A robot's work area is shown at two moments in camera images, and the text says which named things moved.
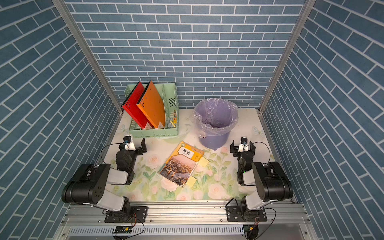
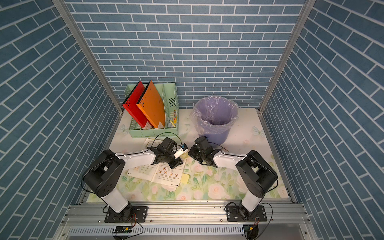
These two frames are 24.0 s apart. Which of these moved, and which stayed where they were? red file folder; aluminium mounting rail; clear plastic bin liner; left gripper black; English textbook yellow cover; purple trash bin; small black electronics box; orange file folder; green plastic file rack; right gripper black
Moved: right gripper black; English textbook yellow cover; left gripper black
Stayed: purple trash bin; red file folder; orange file folder; small black electronics box; green plastic file rack; aluminium mounting rail; clear plastic bin liner
